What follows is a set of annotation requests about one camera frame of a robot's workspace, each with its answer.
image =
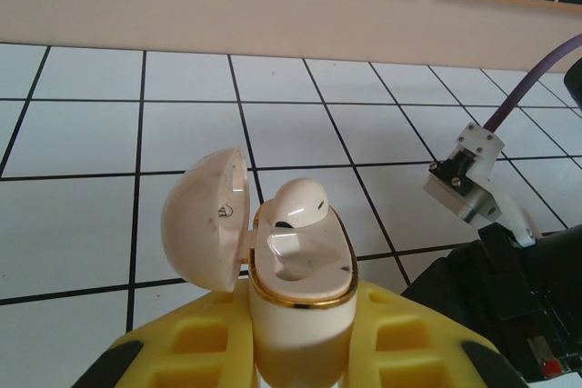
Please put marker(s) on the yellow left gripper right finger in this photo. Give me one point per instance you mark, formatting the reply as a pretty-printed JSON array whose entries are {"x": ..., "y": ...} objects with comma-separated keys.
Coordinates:
[{"x": 409, "y": 342}]

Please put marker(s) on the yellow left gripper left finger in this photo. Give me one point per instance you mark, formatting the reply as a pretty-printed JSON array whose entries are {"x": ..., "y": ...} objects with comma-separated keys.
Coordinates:
[{"x": 191, "y": 338}]

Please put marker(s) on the cream earbud charging case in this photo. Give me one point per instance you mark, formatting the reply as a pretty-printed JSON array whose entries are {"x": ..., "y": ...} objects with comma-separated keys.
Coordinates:
[{"x": 300, "y": 315}]

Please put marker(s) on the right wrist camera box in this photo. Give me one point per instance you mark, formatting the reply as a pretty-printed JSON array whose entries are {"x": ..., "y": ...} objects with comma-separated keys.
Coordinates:
[{"x": 473, "y": 197}]

